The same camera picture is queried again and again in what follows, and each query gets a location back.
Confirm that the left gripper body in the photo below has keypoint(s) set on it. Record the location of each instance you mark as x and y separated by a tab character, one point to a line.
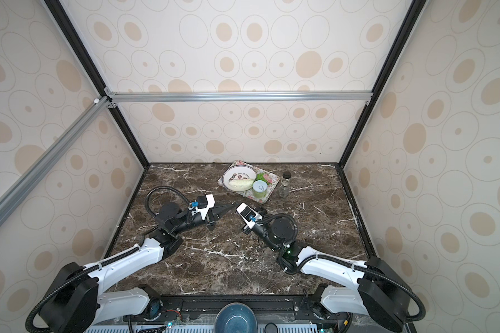
192	221

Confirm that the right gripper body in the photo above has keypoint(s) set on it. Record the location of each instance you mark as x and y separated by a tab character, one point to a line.
262	231

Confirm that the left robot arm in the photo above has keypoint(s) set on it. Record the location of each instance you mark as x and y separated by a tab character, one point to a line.
78	297

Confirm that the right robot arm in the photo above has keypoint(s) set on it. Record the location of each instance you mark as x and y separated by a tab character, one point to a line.
369	288

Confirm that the pale cabbage piece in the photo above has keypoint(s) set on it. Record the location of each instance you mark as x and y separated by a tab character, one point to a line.
239	185

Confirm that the white plate with rim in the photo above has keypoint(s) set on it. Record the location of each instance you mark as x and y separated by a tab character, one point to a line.
237	172

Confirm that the green tin can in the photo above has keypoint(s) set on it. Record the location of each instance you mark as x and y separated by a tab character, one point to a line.
259	189

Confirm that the empty glass shaker silver lid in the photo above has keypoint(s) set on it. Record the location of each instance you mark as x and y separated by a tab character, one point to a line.
284	191

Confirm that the green leaf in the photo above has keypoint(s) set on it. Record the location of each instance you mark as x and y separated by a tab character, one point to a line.
261	177

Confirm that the herb jar black lid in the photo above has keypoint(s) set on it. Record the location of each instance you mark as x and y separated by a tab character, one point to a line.
286	178

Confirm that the blue bowl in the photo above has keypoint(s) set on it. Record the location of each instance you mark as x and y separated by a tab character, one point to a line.
236	318

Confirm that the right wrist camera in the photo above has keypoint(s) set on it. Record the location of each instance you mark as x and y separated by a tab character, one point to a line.
248	215

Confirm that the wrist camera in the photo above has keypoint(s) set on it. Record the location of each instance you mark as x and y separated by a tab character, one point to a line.
248	215
201	206

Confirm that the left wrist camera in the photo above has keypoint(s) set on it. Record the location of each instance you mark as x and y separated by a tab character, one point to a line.
201	206

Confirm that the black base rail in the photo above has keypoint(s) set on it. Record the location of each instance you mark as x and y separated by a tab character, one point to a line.
81	324

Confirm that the horizontal aluminium rail back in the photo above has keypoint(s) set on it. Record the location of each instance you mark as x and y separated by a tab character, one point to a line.
183	97

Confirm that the diagonal aluminium rail left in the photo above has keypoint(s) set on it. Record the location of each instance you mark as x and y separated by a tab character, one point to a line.
12	198

